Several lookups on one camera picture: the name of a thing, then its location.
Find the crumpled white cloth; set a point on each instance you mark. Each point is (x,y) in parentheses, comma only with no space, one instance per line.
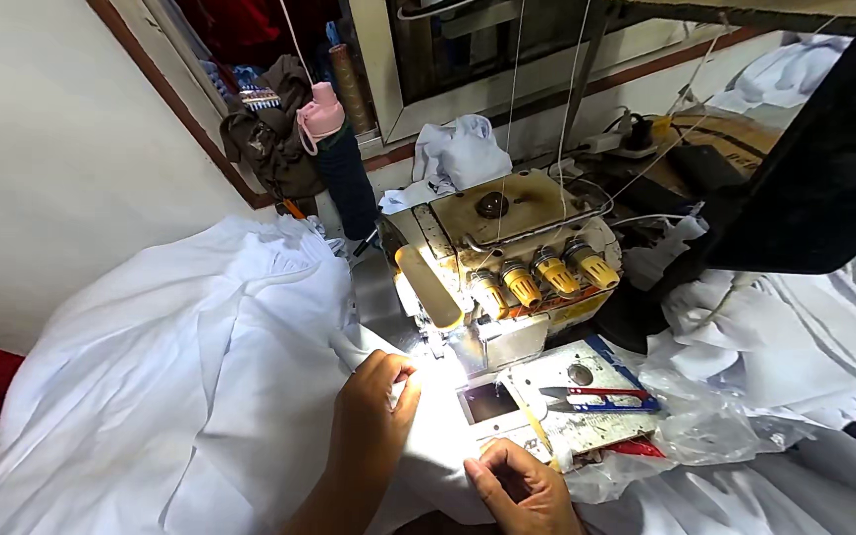
(465,156)

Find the dark brown cloth bag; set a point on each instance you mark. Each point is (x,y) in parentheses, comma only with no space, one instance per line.
(272,148)

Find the person's legs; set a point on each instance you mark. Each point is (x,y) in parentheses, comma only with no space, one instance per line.
(446,525)

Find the small red packet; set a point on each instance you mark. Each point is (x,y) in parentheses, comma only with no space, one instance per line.
(636,446)

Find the black rectangular box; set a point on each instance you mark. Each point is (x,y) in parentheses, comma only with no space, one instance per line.
(707,167)

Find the person's left fingers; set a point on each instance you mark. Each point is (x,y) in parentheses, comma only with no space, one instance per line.
(383,365)

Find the person's left hand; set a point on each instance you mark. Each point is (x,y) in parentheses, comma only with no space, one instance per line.
(370,397)

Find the large white fabric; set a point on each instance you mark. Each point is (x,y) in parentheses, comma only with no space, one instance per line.
(250,371)

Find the person's left forearm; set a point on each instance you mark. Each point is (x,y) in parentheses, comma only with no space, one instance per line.
(346,501)

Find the beige overlock sewing machine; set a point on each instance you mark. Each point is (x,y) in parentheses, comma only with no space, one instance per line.
(487,245)

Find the bundled white cloth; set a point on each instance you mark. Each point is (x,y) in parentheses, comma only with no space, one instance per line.
(792,70)

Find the pink bottle, dark blue sleeve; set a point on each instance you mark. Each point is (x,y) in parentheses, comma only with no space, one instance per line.
(350,171)

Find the person's right thumb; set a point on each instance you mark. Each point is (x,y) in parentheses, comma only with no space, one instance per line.
(489,488)

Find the brown round wooden board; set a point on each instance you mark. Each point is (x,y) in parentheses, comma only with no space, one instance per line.
(740,145)

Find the torn white fabric scrap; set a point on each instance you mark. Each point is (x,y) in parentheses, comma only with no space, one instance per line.
(669,245)

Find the window with metal frame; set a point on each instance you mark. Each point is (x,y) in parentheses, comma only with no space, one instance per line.
(417,96)

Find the pile of white garment pieces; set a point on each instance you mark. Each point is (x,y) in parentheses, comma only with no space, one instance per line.
(785,334)

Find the person's right index finger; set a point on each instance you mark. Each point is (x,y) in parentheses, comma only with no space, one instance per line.
(511,452)

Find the large black panel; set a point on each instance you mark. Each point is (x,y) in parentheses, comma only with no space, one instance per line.
(814,186)

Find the person's right hand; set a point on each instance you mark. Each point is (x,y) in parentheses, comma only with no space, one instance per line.
(539,501)

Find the brown cone-shaped roll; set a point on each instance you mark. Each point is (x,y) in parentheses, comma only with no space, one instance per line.
(351,89)

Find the crumpled transparent plastic bag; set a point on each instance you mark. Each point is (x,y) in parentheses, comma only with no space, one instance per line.
(710,423)

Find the white thread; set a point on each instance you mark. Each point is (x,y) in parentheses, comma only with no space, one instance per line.
(651,165)
(513,89)
(296,44)
(572,74)

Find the bright red cloth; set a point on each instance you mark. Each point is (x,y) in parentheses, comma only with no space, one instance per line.
(250,30)

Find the red and blue thread snips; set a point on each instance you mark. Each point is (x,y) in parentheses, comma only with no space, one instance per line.
(606,401)

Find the person's left thumb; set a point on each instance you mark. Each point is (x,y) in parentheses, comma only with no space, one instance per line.
(409,397)

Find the smooth white draped fabric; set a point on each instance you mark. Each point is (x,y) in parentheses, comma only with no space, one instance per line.
(785,490)

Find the black power adapter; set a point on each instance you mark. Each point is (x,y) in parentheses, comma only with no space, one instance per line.
(640,135)

